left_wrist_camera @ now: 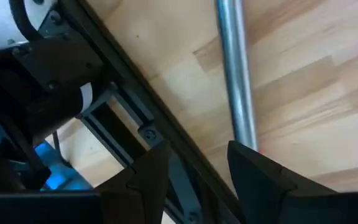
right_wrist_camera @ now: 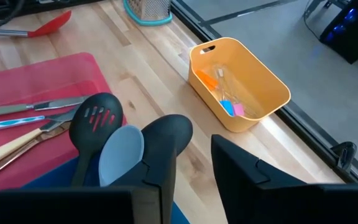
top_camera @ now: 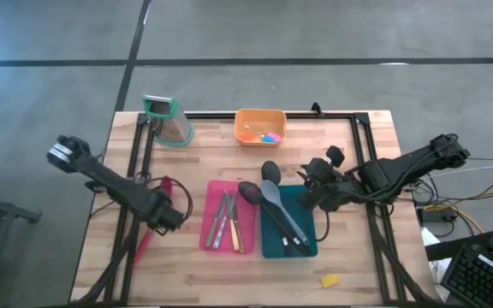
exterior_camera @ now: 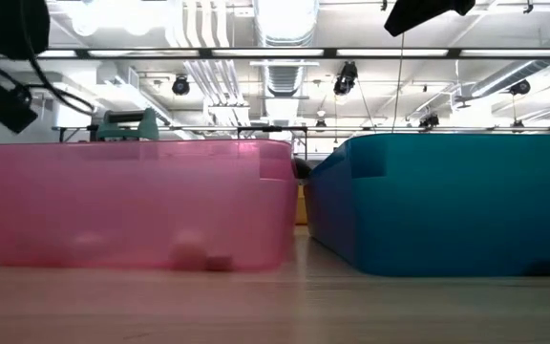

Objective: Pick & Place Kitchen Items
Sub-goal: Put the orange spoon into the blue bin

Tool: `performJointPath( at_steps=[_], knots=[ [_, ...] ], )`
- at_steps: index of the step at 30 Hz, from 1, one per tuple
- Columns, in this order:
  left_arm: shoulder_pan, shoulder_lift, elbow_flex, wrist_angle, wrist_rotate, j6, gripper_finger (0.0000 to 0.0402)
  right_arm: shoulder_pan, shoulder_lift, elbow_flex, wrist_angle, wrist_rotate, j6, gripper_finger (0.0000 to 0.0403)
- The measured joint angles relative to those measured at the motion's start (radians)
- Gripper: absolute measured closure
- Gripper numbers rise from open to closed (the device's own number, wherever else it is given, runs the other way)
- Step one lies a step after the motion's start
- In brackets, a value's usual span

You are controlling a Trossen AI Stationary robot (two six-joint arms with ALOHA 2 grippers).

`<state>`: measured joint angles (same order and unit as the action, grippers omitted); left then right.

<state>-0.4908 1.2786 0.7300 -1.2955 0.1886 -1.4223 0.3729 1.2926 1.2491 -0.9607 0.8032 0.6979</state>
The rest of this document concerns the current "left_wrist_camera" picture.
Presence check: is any red spoon with metal handle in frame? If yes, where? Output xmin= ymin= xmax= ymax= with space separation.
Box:
xmin=214 ymin=0 xmax=265 ymax=155

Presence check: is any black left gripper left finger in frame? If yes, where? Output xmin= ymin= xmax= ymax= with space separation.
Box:
xmin=94 ymin=139 xmax=172 ymax=224

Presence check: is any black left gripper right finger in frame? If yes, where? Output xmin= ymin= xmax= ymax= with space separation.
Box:
xmin=227 ymin=139 xmax=337 ymax=224

